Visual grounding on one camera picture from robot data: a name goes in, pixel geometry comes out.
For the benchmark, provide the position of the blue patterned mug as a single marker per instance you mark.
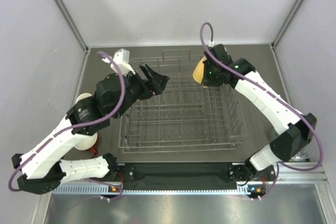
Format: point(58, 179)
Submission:
point(273, 135)

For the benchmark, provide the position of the clear glass cup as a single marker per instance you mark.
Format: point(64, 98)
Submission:
point(301, 156)

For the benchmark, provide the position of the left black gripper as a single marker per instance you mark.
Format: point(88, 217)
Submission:
point(156, 82)

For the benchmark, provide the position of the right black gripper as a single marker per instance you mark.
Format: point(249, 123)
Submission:
point(206, 81)

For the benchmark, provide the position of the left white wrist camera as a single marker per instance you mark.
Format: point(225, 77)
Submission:
point(121, 59)

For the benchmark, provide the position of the yellow mug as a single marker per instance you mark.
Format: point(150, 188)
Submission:
point(198, 72)

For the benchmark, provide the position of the red mug white inside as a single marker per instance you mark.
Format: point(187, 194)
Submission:
point(90, 144)

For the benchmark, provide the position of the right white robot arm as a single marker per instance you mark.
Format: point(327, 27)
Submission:
point(294, 129)

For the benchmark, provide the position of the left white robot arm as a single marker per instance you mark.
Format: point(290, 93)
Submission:
point(44, 169)

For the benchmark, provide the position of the grey wire dish rack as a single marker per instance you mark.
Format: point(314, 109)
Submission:
point(186, 117)

